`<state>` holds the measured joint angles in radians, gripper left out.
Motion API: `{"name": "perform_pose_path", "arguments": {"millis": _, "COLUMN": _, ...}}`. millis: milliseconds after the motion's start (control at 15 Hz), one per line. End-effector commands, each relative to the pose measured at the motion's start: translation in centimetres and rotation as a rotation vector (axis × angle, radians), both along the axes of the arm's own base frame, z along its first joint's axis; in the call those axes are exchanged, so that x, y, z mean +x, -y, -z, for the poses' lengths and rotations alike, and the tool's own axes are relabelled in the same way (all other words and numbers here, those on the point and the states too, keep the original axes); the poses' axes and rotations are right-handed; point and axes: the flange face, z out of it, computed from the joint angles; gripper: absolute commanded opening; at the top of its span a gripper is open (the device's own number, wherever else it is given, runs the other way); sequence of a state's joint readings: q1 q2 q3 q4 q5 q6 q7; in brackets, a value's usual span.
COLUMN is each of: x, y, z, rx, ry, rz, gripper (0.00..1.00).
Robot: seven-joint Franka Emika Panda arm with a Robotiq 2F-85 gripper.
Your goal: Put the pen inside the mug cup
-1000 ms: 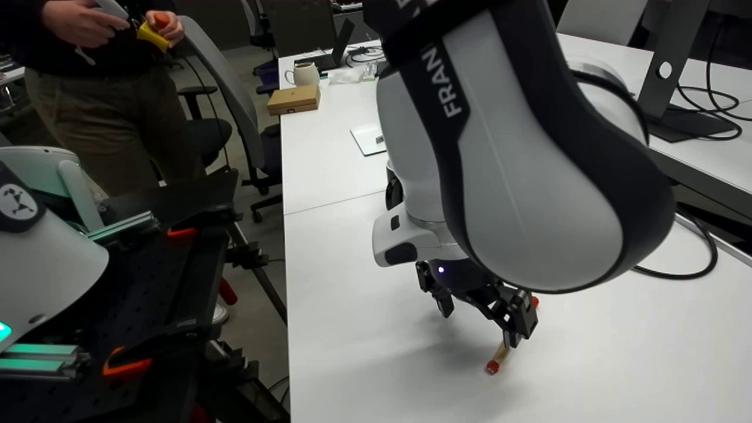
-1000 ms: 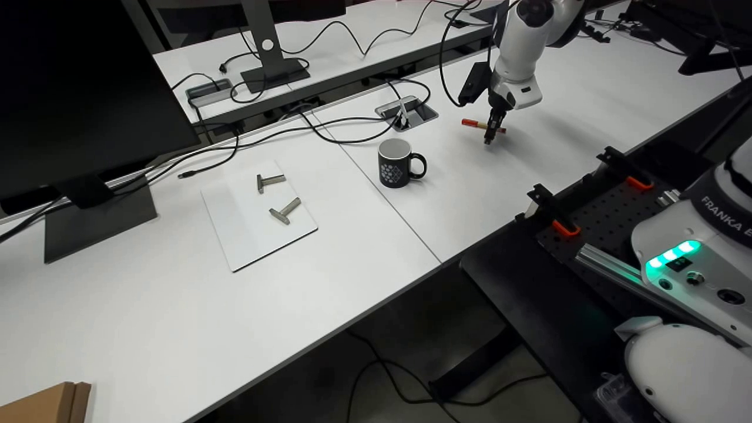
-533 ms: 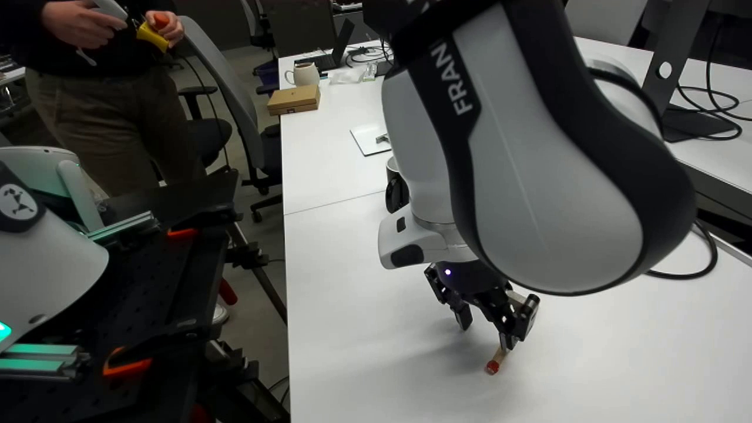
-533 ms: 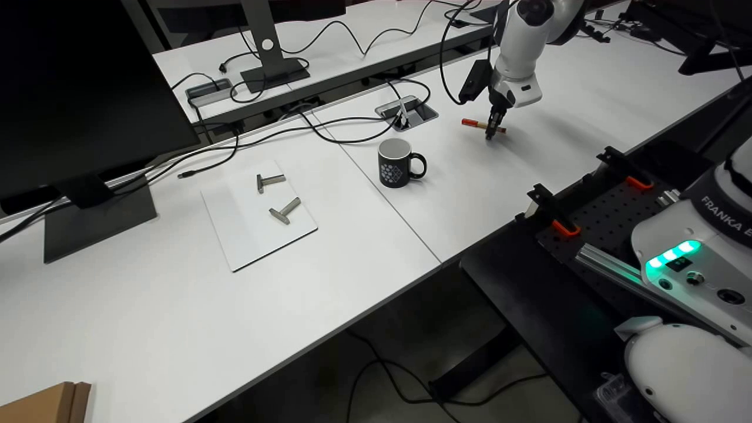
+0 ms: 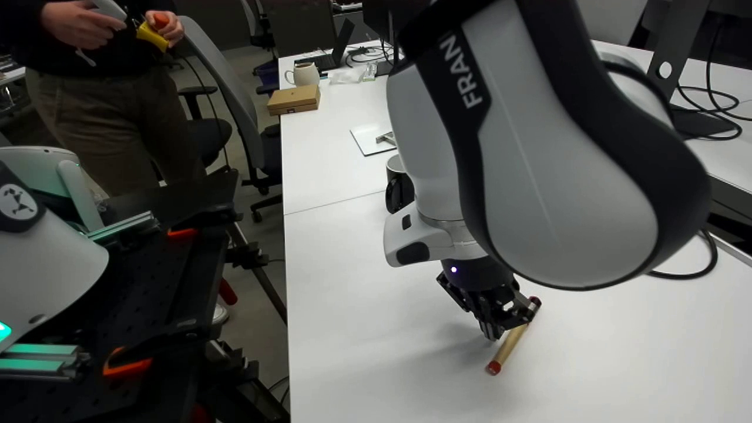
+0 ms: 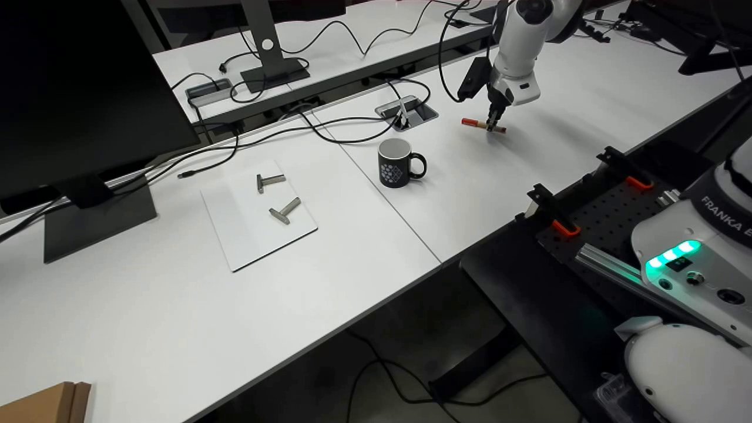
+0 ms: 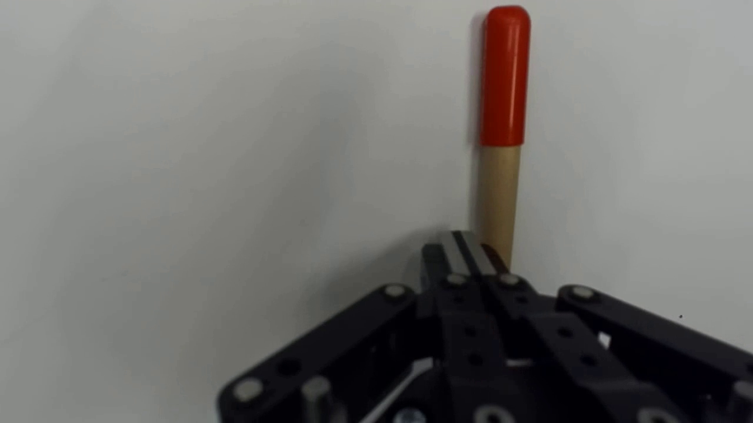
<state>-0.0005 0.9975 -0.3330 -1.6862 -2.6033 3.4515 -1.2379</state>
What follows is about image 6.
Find black clamp with orange grip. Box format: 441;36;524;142
597;143;659;197
524;181;586;242

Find large black monitor with stand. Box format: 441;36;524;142
0;0;202;266

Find grey monitor stand with base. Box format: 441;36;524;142
238;0;312;96

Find black desk leg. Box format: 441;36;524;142
425;322;521;404

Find black equipment stand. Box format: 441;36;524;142
624;0;752;77

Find thin black hub cable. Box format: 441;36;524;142
170;49;264;105

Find black coiled monitor cable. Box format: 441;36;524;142
275;0;503;62

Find grey metal T piece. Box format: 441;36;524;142
266;195;305;229
253;170;290;197

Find black looped power cable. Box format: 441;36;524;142
385;76;436;128

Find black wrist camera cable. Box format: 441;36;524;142
436;0;503;105

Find aluminium extrusion bar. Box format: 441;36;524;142
574;241;654;289

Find flat dark desk hub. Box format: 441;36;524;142
184;76;235;108

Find black floor cable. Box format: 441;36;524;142
340;332;552;423

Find grey desk cable outlet box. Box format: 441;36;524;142
371;95;440;131

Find white rectangular board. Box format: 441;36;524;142
201;158;323;276

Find black power strip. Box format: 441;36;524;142
578;16;624;48

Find black mug with white print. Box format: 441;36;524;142
376;136;430;190

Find long black desk cable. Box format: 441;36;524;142
299;108;399;149
98;114;396;199

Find black cables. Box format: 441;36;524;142
150;22;503;145

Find brown cardboard box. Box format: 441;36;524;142
0;379;95;423

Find black USB cable with plug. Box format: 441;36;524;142
176;130;243;181

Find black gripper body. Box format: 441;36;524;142
486;80;513;114

